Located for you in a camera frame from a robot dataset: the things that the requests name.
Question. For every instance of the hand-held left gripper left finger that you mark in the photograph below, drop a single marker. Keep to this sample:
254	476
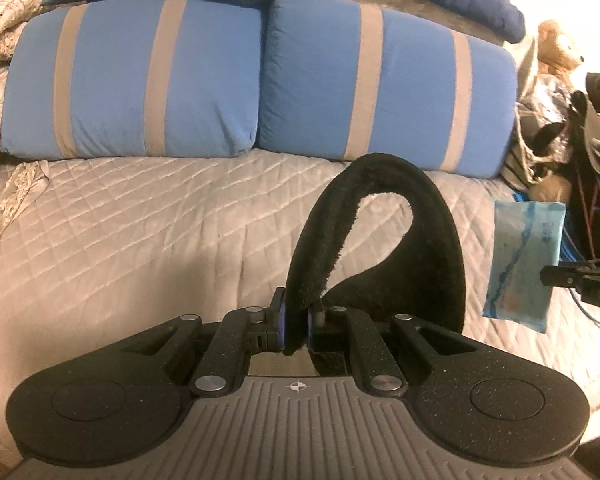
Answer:
280	320

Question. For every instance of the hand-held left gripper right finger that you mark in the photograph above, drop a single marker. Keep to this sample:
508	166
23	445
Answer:
311	327

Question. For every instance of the blue pillow with grey stripes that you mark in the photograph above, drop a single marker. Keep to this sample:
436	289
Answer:
410	85
115	80

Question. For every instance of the grey quilted bedspread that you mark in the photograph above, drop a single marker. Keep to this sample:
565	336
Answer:
130	220

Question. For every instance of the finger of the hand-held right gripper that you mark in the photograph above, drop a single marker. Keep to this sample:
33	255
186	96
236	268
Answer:
562	276

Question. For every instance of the black fleece headband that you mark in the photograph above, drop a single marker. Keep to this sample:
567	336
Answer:
430	240

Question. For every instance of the brown teddy bear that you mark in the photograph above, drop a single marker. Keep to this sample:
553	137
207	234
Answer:
560	47

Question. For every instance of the light blue tissue packet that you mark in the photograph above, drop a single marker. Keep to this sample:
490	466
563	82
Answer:
520	260

